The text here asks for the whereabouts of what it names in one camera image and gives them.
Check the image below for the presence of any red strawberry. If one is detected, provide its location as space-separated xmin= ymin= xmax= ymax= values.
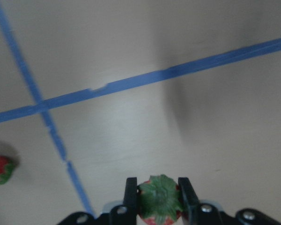
xmin=138 ymin=174 xmax=184 ymax=225
xmin=0 ymin=155 xmax=15 ymax=185

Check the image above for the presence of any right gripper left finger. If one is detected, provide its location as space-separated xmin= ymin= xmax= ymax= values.
xmin=109 ymin=177 xmax=138 ymax=225

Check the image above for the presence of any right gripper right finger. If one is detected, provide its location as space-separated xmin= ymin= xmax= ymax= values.
xmin=178 ymin=177 xmax=222 ymax=225

